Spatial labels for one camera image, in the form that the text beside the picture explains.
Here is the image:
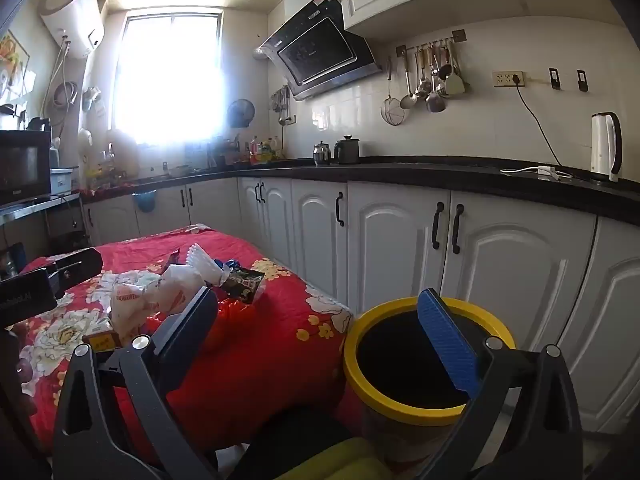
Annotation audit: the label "wire strainer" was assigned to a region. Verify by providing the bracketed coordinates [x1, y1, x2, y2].
[380, 57, 410, 126]

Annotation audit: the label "beige power strip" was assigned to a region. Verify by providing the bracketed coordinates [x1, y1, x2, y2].
[492, 70, 526, 89]

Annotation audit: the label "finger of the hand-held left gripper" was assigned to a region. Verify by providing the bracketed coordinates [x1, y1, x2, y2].
[49, 247, 104, 295]

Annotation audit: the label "yellow-rimmed black bin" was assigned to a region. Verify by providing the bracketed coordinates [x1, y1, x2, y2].
[342, 296, 518, 466]

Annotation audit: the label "red floral blanket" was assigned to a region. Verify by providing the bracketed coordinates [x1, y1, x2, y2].
[17, 223, 356, 456]

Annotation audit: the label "white charger with cable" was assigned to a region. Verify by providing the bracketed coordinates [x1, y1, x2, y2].
[500, 164, 574, 180]

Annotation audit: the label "orange-red snack packet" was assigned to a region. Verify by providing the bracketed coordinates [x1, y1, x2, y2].
[212, 298, 257, 354]

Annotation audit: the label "utensil rail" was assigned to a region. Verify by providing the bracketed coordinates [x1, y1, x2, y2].
[396, 30, 469, 59]

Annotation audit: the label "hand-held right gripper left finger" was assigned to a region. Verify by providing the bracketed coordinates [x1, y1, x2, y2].
[52, 285, 221, 480]

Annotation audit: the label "person's yellow-green garment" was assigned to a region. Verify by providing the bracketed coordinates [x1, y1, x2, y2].
[274, 435, 387, 480]

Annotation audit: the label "white plastic wrapper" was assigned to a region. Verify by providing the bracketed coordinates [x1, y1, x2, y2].
[109, 264, 207, 342]

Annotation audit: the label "kitchen window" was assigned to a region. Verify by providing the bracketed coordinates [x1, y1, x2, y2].
[112, 10, 224, 147]

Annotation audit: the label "steel ladle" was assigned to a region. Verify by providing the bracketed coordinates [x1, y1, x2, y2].
[399, 49, 419, 110]
[414, 47, 431, 101]

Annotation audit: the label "white electric kettle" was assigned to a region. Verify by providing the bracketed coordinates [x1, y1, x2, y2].
[589, 111, 624, 184]

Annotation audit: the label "black range hood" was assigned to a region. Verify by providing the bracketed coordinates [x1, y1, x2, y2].
[257, 0, 384, 102]

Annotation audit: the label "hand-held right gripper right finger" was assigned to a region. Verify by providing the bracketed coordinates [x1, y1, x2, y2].
[415, 288, 583, 480]

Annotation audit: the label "small yellow-brown packet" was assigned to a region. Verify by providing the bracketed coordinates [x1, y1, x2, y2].
[82, 330, 121, 354]

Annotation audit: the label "dark lidded pot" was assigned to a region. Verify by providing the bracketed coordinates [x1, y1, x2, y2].
[333, 135, 361, 165]

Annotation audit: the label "row of condiment bottles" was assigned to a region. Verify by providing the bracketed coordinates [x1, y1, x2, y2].
[244, 135, 281, 166]

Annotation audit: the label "pale spatula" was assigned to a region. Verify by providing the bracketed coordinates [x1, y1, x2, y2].
[444, 42, 466, 96]

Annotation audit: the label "dark snack wrapper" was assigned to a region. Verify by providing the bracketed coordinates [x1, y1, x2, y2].
[220, 267, 267, 306]

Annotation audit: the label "white lower cabinets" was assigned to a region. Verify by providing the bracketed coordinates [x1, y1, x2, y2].
[82, 175, 640, 436]

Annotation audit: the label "white water heater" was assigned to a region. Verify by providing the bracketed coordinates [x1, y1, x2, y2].
[40, 0, 106, 59]

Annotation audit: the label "wall poster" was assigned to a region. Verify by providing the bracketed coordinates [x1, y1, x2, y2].
[0, 30, 32, 102]

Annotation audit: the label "large dark ladle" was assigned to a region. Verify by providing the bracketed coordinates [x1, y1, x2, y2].
[426, 47, 447, 114]

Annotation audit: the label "black microwave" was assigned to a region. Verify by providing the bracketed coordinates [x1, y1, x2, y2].
[0, 129, 52, 206]

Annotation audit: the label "black power cable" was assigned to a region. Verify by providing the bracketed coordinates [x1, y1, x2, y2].
[514, 82, 562, 169]

